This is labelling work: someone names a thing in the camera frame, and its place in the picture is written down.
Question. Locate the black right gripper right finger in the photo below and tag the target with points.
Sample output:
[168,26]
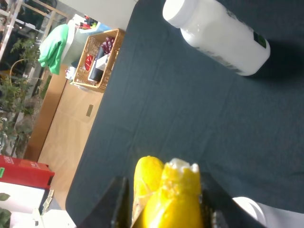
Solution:
[219,210]

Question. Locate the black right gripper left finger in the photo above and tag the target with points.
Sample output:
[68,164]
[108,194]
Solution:
[112,210]

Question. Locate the yellow peeled banana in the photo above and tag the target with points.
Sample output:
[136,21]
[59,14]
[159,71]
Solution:
[166,195]

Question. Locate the white curvy bottle black cap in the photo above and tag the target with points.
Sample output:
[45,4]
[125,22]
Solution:
[270,217]

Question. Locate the black tablecloth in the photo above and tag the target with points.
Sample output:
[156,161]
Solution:
[168,100]

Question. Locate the red box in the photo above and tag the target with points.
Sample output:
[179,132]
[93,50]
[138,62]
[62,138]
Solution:
[25,172]

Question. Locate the wooden cabinet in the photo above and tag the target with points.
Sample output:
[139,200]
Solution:
[61,131]

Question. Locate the green potted plant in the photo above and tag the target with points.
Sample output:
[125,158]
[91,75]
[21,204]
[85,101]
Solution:
[22,91]

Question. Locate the wicker basket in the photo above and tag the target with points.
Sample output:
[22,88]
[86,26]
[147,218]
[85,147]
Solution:
[94,67]

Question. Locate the purple grapes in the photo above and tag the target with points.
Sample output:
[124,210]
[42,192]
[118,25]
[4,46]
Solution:
[107,45]

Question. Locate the green cloth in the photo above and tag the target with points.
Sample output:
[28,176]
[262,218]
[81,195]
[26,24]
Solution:
[51,49]

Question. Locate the white milk bottle white cap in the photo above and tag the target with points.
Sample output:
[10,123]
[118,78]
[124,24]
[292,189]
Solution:
[212,29]

